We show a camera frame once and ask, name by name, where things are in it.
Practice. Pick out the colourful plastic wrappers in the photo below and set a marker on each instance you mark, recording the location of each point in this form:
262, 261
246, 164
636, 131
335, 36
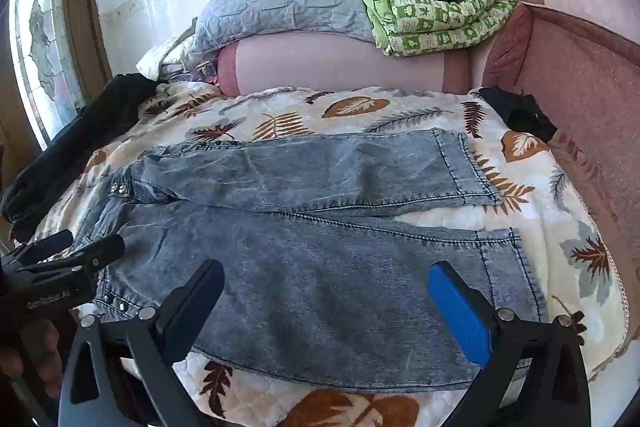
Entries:
202, 69

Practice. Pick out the grey-blue denim pants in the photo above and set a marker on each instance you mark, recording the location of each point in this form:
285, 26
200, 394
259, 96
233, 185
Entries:
325, 267

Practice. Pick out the pink cloth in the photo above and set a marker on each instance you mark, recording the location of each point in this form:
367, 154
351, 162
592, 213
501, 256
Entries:
575, 72

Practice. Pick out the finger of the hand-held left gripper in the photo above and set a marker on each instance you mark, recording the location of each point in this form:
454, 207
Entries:
95, 257
45, 249

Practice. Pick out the grey quilted blanket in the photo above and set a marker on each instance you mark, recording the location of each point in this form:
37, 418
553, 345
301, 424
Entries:
280, 2

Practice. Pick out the leaf printed blanket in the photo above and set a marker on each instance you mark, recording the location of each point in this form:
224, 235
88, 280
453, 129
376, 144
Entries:
350, 107

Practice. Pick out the small black cloth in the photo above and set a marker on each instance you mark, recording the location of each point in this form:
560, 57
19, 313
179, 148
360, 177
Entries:
520, 112

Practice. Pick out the large black garment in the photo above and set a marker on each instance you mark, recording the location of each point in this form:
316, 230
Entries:
75, 142

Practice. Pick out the green patterned quilt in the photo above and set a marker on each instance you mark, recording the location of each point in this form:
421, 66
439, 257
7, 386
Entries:
440, 22

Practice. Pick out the person's left hand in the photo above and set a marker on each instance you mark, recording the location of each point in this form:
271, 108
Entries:
35, 352

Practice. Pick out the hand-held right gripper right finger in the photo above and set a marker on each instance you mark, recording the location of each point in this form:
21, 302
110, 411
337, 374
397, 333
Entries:
460, 312

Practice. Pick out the white crumpled cloth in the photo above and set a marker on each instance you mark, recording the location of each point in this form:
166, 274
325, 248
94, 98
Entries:
160, 59

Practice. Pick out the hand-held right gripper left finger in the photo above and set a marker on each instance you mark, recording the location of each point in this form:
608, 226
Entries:
187, 317

